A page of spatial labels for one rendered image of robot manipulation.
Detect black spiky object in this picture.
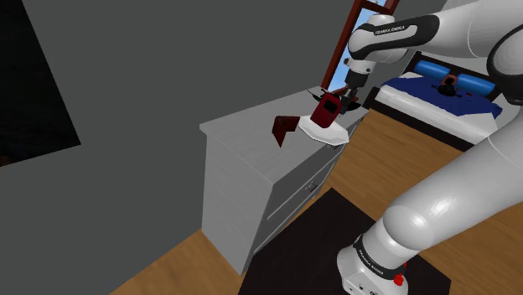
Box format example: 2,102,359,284
307,87,363,116

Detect white plate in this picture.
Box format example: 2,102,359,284
297,115,350,148

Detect dark wall picture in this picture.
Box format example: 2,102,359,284
0,0,82,168

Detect red handheld device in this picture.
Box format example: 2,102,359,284
309,92,343,129

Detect bed with blue bedding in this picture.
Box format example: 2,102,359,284
362,50,509,153

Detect red-brown framed window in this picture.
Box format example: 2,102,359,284
319,0,400,93

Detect black robot stand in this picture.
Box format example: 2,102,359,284
238,187,453,295

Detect dark red folded card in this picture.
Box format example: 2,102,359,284
271,115,302,148

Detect grey chest of drawers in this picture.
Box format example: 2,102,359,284
199,85,371,277

